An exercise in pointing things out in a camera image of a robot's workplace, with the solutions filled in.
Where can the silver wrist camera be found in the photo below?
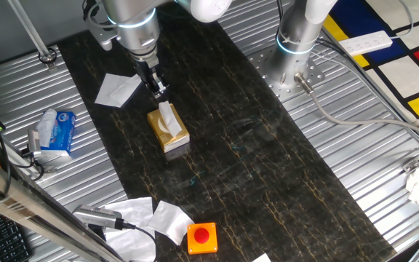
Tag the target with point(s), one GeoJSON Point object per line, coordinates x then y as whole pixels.
{"type": "Point", "coordinates": [104, 40]}

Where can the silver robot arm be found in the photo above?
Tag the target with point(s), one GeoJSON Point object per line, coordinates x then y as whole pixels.
{"type": "Point", "coordinates": [136, 25]}

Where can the silver depth camera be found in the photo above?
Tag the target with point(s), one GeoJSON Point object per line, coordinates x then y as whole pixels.
{"type": "Point", "coordinates": [96, 216]}

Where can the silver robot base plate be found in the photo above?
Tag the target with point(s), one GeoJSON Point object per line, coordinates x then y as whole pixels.
{"type": "Point", "coordinates": [297, 85]}

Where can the white tissue in blue pack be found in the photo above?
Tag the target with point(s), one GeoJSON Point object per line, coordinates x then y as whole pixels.
{"type": "Point", "coordinates": [46, 125]}

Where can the small white napkin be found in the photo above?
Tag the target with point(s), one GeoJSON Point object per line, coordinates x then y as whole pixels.
{"type": "Point", "coordinates": [262, 258]}

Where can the small silver ribbed camera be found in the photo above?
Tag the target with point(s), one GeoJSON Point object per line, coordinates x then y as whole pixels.
{"type": "Point", "coordinates": [33, 142]}

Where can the gold tissue pack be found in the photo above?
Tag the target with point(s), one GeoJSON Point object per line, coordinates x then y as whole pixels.
{"type": "Point", "coordinates": [155, 123]}

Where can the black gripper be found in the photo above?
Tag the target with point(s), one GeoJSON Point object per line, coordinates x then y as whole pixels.
{"type": "Point", "coordinates": [145, 71]}

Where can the white pulled napkin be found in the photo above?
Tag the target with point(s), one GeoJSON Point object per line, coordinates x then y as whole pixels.
{"type": "Point", "coordinates": [169, 120]}

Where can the orange emergency stop button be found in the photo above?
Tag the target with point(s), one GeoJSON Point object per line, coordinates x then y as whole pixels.
{"type": "Point", "coordinates": [202, 238]}

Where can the metal frame bar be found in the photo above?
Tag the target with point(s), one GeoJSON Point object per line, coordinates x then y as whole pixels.
{"type": "Point", "coordinates": [31, 211]}

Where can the white power strip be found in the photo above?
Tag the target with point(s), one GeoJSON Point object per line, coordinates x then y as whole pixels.
{"type": "Point", "coordinates": [366, 43]}

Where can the silver camera mount bracket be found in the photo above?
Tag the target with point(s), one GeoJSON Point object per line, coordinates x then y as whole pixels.
{"type": "Point", "coordinates": [49, 168]}

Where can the folded white napkin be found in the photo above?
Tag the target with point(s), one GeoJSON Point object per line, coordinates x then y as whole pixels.
{"type": "Point", "coordinates": [115, 91]}

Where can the crumpled white napkin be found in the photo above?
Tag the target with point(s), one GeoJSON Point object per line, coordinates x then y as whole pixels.
{"type": "Point", "coordinates": [133, 245]}
{"type": "Point", "coordinates": [131, 211]}

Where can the blue tissue pack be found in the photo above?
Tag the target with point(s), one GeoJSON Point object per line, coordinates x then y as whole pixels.
{"type": "Point", "coordinates": [64, 132]}

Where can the silver stand pole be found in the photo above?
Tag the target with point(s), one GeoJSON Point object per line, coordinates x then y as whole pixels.
{"type": "Point", "coordinates": [31, 32]}

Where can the colourful checked cloth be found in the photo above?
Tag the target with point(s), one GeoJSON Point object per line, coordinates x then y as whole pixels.
{"type": "Point", "coordinates": [406, 69]}

